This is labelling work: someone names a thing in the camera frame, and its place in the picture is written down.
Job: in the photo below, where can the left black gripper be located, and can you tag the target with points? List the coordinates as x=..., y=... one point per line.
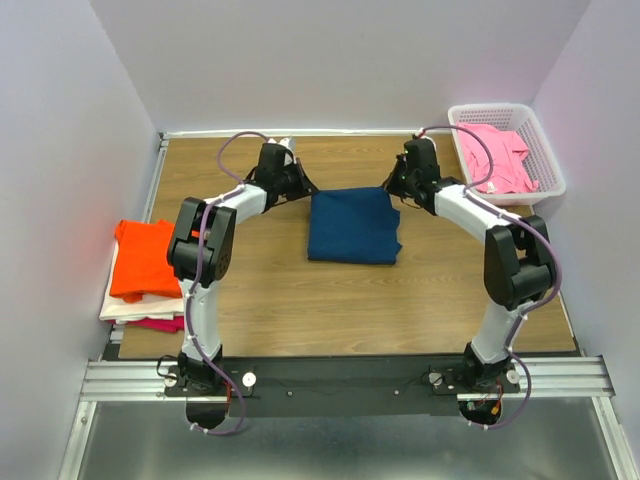
x=305, y=186

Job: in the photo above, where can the magenta folded t-shirt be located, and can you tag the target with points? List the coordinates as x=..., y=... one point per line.
x=173, y=325

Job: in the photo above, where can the navy blue printed t-shirt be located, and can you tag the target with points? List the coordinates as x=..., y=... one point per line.
x=353, y=226

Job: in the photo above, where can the orange folded t-shirt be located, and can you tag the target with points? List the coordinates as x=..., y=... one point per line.
x=141, y=267

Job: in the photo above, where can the pink t-shirt in basket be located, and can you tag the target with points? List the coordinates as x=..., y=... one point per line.
x=508, y=151

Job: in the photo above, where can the white folded t-shirt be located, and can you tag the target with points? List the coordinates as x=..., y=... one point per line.
x=150, y=307

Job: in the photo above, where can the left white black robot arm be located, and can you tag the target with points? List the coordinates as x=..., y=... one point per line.
x=200, y=252

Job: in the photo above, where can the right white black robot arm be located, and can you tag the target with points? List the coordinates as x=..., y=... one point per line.
x=518, y=270

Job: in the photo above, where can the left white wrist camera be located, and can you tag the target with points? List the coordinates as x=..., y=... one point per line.
x=288, y=143

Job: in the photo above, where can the white plastic laundry basket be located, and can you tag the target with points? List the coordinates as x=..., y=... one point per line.
x=541, y=163

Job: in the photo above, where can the black mounting base plate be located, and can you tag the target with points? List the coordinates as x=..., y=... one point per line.
x=338, y=386

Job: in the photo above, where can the aluminium extrusion rail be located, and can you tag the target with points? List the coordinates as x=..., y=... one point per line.
x=552, y=377

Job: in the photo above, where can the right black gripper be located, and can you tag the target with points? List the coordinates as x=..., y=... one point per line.
x=390, y=185

